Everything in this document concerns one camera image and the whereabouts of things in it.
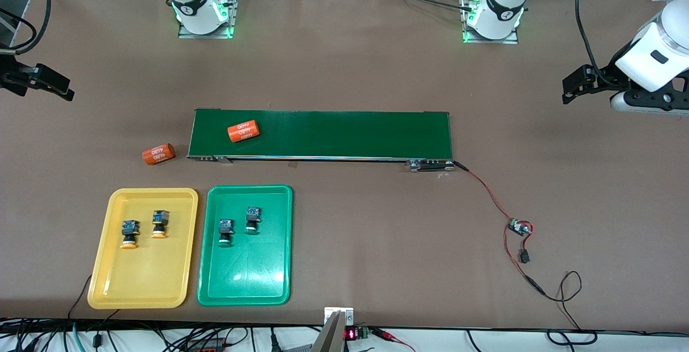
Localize orange printed cylinder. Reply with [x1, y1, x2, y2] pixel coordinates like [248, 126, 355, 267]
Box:
[142, 143, 176, 166]
[227, 120, 261, 143]

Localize yellow mushroom push button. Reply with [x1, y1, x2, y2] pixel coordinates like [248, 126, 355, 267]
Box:
[151, 210, 170, 239]
[119, 220, 139, 249]

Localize green mushroom push button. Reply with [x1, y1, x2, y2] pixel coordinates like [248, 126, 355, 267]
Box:
[245, 207, 263, 235]
[217, 219, 235, 247]

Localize yellow plastic tray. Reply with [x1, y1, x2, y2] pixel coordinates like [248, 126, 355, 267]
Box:
[87, 187, 199, 309]

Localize green conveyor belt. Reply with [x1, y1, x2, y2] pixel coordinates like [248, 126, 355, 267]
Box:
[187, 108, 456, 173]

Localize green plastic tray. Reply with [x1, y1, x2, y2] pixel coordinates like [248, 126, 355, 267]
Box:
[197, 184, 294, 307]

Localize orange power strip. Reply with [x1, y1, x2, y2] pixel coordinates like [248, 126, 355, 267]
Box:
[186, 337, 228, 352]

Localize red clip leads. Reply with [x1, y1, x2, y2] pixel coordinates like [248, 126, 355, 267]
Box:
[371, 328, 418, 352]

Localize grey metal bar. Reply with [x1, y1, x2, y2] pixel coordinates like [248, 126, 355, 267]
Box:
[311, 312, 346, 352]

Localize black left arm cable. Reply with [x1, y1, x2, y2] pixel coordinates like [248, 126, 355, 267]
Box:
[574, 0, 614, 89]

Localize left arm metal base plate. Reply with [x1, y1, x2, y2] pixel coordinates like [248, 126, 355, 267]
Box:
[462, 0, 520, 45]

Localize red and black wire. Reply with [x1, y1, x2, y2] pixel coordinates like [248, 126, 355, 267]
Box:
[454, 161, 549, 296]

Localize thin black cable loop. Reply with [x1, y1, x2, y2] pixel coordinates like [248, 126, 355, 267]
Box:
[541, 270, 598, 346]

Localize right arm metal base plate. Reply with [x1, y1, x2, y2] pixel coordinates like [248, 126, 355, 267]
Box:
[178, 0, 240, 39]

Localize black cable by tray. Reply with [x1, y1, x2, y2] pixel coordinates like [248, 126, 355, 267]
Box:
[67, 275, 93, 321]

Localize silver metal bracket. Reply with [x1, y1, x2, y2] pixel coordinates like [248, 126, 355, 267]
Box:
[324, 307, 355, 326]

